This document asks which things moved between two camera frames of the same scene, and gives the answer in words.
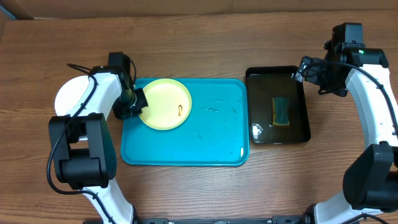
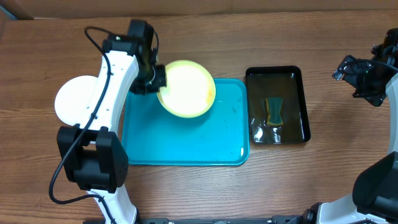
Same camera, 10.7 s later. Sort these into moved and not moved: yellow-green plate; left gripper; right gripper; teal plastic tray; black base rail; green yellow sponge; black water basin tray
Moved: yellow-green plate; green yellow sponge; right gripper; left gripper
Not moved: teal plastic tray; black water basin tray; black base rail
